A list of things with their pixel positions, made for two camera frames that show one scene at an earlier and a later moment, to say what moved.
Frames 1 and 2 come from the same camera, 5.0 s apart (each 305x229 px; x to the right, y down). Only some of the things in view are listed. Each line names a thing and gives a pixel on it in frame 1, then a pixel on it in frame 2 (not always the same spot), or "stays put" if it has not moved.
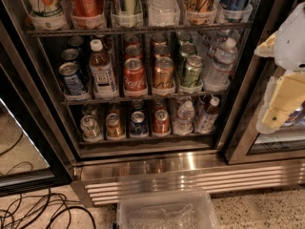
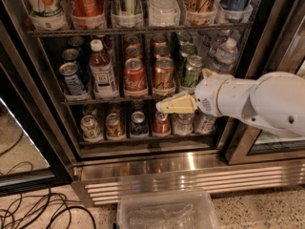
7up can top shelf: (45, 0) stays put
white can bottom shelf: (90, 127) stays put
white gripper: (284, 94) -> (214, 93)
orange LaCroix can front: (163, 76) stays put
